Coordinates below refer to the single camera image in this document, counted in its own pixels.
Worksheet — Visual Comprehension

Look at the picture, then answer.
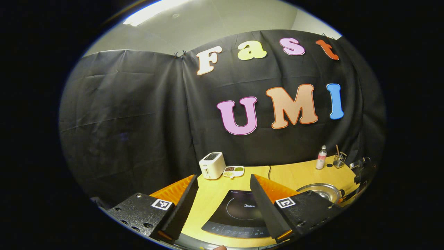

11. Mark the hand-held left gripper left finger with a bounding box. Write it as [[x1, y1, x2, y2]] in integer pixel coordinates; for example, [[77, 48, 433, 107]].
[[105, 174, 199, 242]]

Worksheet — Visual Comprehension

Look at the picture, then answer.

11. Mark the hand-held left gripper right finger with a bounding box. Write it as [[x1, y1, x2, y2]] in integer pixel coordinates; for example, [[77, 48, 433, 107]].
[[249, 173, 344, 244]]

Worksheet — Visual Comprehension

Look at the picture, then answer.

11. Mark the black induction cooktop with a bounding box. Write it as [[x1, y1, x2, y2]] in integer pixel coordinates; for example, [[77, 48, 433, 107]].
[[201, 189, 274, 239]]

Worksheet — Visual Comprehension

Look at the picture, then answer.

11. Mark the stainless steel pot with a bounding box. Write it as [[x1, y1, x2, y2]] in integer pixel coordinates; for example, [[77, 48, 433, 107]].
[[296, 183, 345, 205]]

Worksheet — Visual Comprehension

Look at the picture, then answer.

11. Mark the clear bottle with pink label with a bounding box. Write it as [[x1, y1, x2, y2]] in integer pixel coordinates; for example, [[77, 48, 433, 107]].
[[316, 145, 327, 170]]

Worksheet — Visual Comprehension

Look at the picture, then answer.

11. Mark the white toaster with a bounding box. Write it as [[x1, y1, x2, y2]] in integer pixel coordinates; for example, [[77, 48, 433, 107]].
[[198, 152, 227, 180]]

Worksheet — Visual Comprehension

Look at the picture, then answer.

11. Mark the white divided snack dish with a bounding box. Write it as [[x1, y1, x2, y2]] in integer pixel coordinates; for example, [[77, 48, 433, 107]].
[[223, 166, 245, 178]]

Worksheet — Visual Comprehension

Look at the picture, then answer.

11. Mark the wire mesh utensil holder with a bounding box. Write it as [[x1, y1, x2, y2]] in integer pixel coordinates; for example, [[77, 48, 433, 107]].
[[332, 151, 347, 169]]

